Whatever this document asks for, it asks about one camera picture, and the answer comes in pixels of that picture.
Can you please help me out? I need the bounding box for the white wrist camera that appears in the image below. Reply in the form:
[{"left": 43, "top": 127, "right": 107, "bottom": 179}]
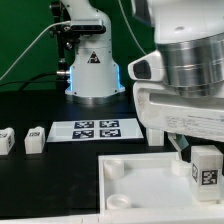
[{"left": 128, "top": 50, "right": 165, "bottom": 82}]

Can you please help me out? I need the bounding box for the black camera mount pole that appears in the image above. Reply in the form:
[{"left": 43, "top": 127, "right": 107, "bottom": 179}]
[{"left": 49, "top": 0, "right": 70, "bottom": 77}]

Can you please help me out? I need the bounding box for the black cable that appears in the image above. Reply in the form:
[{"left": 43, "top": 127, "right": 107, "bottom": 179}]
[{"left": 0, "top": 73, "right": 68, "bottom": 93}]

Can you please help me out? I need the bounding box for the white tag plate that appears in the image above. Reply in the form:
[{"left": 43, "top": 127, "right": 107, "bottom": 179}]
[{"left": 47, "top": 118, "right": 143, "bottom": 142}]

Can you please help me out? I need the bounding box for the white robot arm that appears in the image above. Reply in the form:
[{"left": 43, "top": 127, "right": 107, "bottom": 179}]
[{"left": 61, "top": 0, "right": 224, "bottom": 145}]

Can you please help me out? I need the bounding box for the white cable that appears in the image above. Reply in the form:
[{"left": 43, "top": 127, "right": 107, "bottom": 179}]
[{"left": 0, "top": 20, "right": 72, "bottom": 82}]

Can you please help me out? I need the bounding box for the white square tabletop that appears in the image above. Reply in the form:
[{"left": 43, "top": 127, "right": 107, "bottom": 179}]
[{"left": 97, "top": 151, "right": 224, "bottom": 216}]

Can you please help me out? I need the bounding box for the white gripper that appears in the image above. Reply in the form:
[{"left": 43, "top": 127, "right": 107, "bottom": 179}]
[{"left": 133, "top": 81, "right": 224, "bottom": 162}]

